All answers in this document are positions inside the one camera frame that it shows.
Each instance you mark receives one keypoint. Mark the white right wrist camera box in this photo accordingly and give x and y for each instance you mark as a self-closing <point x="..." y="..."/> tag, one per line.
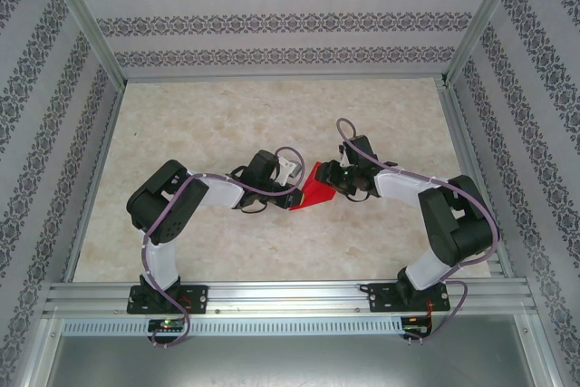
<point x="344" y="157"/>

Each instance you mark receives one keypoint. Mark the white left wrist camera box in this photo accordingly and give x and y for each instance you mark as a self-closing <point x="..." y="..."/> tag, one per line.
<point x="289" y="170"/>

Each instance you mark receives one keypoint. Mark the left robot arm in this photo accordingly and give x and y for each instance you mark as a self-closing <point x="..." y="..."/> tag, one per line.
<point x="163" y="215"/>

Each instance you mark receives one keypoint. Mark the short aluminium frame strut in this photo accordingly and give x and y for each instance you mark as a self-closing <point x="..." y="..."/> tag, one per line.
<point x="38" y="351"/>
<point x="541" y="351"/>

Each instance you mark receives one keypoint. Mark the aluminium table side rail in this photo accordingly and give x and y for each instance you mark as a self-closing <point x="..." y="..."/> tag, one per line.
<point x="100" y="156"/>
<point x="460" y="133"/>

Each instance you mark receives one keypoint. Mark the slanted aluminium frame post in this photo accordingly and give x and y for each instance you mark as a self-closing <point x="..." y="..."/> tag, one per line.
<point x="92" y="29"/>
<point x="481" y="20"/>

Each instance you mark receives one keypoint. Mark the aluminium mounting rail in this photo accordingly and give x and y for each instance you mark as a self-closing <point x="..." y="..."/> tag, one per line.
<point x="290" y="298"/>

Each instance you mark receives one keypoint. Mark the grey metal sheet panel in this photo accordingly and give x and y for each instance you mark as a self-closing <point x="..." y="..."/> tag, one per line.
<point x="290" y="360"/>

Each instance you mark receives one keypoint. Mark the red square paper sheet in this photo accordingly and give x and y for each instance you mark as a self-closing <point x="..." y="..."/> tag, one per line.
<point x="317" y="194"/>

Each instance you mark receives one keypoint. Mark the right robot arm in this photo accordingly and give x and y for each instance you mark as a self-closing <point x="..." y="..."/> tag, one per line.
<point x="457" y="228"/>

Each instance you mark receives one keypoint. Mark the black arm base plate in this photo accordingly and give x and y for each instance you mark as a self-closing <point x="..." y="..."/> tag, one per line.
<point x="383" y="298"/>
<point x="197" y="298"/>

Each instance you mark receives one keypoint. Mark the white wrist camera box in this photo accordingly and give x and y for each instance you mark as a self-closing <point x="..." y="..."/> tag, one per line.
<point x="344" y="157"/>
<point x="289" y="170"/>

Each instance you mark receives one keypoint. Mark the small controller board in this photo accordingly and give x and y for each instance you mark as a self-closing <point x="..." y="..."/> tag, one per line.
<point x="167" y="325"/>
<point x="414" y="324"/>

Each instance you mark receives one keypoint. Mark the aluminium frame cross beam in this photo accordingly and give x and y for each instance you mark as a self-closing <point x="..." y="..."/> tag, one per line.
<point x="281" y="76"/>

